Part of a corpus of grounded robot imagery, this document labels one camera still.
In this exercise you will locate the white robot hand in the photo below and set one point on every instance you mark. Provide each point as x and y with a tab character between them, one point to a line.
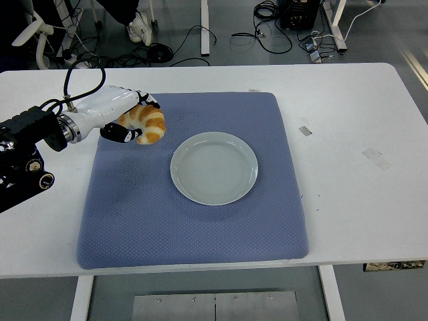
103	107

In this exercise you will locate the croissant bread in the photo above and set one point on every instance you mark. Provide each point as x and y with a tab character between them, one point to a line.
152	125

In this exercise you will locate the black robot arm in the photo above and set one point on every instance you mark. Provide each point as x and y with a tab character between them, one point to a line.
23	140

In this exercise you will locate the person's white shoe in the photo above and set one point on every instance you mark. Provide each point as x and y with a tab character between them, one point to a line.
140	28

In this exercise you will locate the person's leg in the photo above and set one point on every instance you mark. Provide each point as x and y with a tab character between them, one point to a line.
120	10

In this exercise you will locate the white chair armrest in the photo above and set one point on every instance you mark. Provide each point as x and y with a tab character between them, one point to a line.
33	30

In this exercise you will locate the blue quilted mat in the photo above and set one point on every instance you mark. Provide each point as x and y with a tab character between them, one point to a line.
140	217

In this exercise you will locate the grey round plate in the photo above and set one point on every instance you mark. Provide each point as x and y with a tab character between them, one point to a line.
214	168

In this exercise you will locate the white background table leg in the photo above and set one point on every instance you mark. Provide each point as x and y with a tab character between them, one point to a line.
205	30
338	26

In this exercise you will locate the small grey tape piece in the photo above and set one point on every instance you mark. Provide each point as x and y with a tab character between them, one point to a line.
305	131

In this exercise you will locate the power brick with blue label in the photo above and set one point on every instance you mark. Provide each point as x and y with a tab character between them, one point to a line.
309	43

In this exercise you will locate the black equipment box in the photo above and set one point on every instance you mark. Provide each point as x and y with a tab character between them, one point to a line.
299	13

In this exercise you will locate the grey power adapter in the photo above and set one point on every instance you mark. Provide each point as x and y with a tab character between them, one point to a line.
315	57

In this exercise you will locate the large clear tape piece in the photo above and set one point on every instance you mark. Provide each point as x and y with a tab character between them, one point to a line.
376	158

